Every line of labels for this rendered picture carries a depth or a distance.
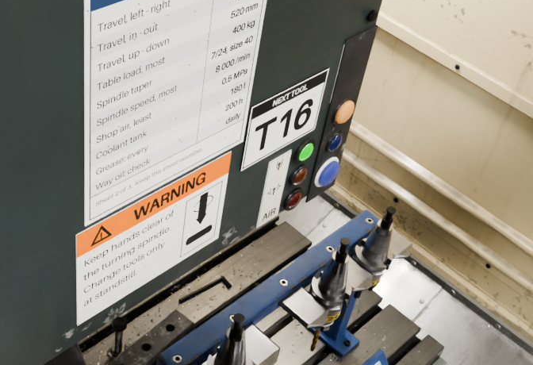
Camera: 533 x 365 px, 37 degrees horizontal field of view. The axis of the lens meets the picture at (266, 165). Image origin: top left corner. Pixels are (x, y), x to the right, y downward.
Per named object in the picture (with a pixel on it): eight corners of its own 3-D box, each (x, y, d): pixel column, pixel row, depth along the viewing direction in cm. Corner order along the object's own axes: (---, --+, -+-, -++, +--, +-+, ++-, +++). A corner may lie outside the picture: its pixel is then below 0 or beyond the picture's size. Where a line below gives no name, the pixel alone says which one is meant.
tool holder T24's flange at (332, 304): (327, 274, 130) (330, 264, 129) (355, 298, 127) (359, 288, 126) (301, 293, 126) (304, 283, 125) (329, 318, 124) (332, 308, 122)
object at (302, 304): (334, 316, 123) (335, 313, 122) (312, 334, 120) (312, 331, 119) (301, 288, 126) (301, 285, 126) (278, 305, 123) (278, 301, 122)
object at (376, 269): (366, 242, 137) (370, 232, 135) (395, 263, 134) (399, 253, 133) (344, 261, 133) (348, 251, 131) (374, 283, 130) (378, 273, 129)
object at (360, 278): (378, 281, 130) (379, 278, 129) (358, 297, 126) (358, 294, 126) (345, 255, 133) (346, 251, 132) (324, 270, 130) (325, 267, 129)
